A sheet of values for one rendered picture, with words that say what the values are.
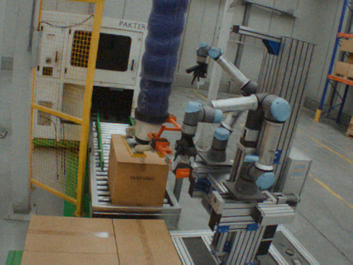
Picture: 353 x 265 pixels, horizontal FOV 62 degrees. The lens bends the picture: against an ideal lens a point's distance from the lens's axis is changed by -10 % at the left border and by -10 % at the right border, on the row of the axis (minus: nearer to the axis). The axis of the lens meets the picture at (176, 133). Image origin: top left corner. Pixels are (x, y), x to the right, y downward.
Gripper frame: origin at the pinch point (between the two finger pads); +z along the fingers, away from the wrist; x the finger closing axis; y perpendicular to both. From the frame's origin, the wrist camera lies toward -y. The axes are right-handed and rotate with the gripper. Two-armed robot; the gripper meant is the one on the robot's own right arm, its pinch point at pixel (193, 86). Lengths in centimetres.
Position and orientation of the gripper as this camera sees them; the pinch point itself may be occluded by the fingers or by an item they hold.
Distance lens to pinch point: 252.6
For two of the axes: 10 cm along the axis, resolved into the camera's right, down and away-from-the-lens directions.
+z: -1.7, 9.4, 3.1
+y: 9.5, 0.7, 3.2
